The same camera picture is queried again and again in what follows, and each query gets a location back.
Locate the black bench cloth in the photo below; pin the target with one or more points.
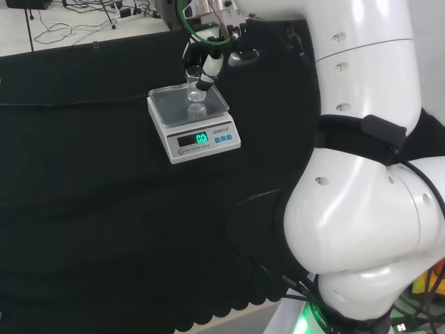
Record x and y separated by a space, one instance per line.
104 208

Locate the white electronic balance steel pan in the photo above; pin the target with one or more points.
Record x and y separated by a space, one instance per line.
194 139

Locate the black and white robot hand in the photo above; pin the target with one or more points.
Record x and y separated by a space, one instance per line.
208 74

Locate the silver usb plug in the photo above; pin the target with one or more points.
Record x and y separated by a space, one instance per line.
401 327

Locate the black box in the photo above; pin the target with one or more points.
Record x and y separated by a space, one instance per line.
29 3

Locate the black tripod leg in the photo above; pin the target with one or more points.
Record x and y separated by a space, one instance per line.
109 15

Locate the clear glass beaker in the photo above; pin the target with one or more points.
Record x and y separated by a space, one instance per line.
194 88

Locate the white power strip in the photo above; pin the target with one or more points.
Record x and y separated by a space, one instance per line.
129 14

